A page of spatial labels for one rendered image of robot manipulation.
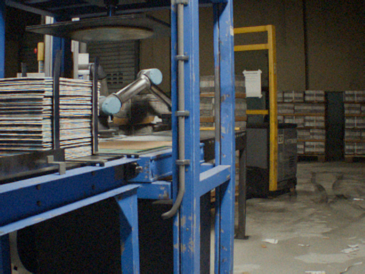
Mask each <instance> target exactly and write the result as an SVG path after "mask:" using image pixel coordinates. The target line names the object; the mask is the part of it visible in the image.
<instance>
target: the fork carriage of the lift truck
mask: <svg viewBox="0 0 365 274"><path fill-rule="evenodd" d="M246 192H253V194H254V195H267V167H264V166H247V165H246Z"/></svg>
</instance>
